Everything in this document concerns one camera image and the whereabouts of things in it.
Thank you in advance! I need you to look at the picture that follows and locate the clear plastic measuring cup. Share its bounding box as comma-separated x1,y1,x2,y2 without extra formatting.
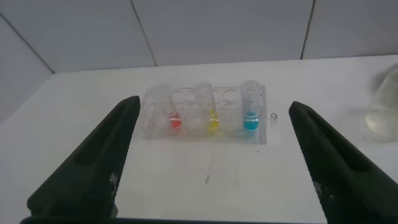
359,63,398,144

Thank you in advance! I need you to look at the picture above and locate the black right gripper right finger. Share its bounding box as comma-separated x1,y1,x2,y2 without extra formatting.
289,101,398,224

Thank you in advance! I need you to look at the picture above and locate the clear acrylic test tube rack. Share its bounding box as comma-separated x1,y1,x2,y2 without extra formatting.
141,83,268,146

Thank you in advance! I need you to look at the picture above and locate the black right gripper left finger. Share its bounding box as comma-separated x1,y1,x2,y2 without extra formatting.
27,95,141,218

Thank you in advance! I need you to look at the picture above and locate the test tube with red pigment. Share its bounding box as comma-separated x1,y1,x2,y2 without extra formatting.
148,83,183,132

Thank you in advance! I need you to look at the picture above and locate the test tube with blue pigment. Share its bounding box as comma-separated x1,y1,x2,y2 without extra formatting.
239,79,262,132

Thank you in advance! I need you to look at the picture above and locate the test tube with yellow pigment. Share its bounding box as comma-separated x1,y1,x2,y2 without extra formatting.
192,81,220,132

